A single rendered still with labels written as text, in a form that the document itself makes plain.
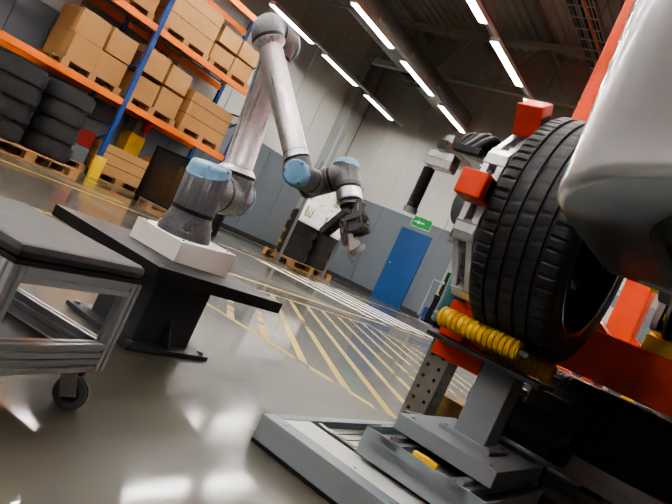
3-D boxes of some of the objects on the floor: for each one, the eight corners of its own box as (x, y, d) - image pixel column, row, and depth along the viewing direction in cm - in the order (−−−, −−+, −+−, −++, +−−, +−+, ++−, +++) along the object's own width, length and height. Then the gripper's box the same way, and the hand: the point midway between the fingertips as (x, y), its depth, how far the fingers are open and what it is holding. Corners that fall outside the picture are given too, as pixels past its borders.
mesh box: (177, 222, 934) (204, 164, 935) (131, 198, 1006) (156, 144, 1007) (216, 237, 1006) (241, 184, 1007) (170, 214, 1079) (193, 164, 1079)
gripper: (357, 194, 204) (363, 252, 196) (368, 204, 212) (374, 261, 203) (334, 201, 208) (339, 258, 199) (346, 211, 215) (351, 267, 206)
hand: (349, 258), depth 203 cm, fingers closed
